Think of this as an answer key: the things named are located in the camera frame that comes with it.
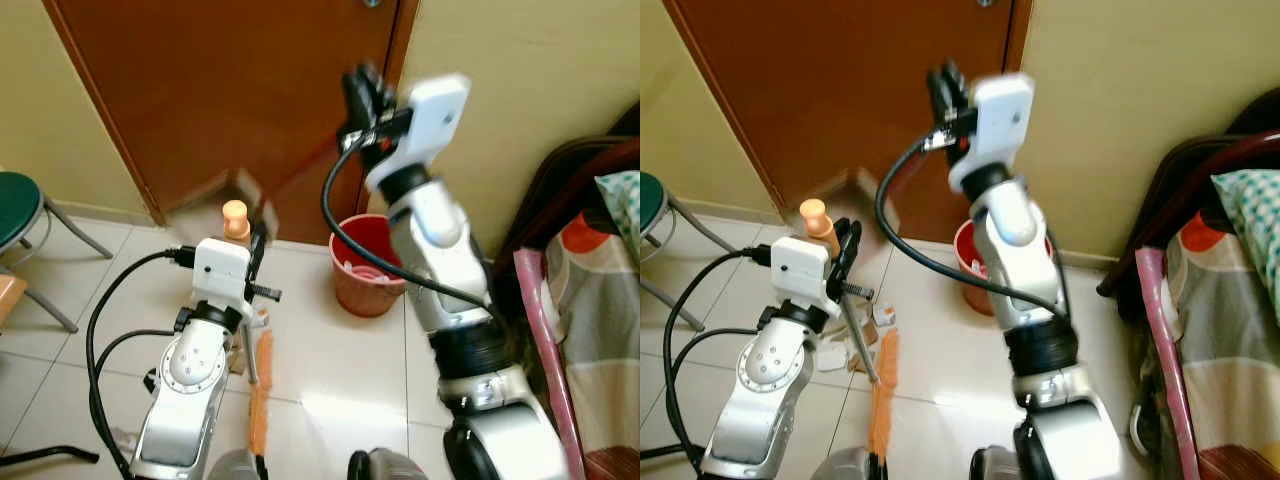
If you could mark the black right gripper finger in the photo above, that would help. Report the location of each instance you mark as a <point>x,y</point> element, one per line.
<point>938,88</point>
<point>356,90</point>
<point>380,95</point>
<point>958,85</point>

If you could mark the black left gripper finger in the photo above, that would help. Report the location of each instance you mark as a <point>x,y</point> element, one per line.
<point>258,240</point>
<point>849,242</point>

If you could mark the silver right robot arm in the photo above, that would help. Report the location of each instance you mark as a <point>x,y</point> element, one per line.
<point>445,260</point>
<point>1020,260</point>

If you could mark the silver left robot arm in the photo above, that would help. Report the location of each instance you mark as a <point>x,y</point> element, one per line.
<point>190,372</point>
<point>765,372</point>

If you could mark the black rod on floor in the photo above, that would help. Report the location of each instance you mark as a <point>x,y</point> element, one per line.
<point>50,457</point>
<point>662,452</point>

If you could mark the brown wooden door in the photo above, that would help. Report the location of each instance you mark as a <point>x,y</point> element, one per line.
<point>840,90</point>
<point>230,90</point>

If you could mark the red plastic bucket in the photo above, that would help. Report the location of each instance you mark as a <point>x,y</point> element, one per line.
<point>970,275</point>
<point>362,275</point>

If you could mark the dark brown bed headboard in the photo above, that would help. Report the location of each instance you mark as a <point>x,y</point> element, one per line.
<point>540,190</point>
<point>1150,200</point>

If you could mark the grey robot left leg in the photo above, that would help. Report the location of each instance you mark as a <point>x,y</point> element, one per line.
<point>840,466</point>
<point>235,467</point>

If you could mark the grey robot leg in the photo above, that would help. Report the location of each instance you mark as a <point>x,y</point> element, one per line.
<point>840,466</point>
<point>235,467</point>
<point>995,465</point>
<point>375,466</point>

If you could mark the green seat metal chair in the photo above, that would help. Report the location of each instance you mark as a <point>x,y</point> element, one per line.
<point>650,200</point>
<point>18,205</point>

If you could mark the grey robot right leg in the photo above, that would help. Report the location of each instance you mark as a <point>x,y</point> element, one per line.
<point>375,466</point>
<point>995,465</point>

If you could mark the teal checked pillow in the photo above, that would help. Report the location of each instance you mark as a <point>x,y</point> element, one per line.
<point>622,205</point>
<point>1250,215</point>

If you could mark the patchwork grey orange blanket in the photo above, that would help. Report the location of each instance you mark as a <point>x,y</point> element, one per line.
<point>1230,340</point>
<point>600,330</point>

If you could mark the light brown wooden furniture edge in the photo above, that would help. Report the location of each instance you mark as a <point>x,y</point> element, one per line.
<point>8,295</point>

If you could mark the pink bed sheet edge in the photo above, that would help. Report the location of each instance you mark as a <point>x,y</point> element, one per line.
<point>545,340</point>
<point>1165,340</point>

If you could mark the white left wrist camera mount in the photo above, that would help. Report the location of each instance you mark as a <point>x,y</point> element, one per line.
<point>220,270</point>
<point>798,270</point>

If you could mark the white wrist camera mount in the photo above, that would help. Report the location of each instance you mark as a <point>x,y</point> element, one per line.
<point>798,270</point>
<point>220,270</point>
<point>430,120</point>
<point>1000,120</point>

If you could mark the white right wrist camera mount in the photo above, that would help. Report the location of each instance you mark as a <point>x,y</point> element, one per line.
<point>1000,120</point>
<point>430,120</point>

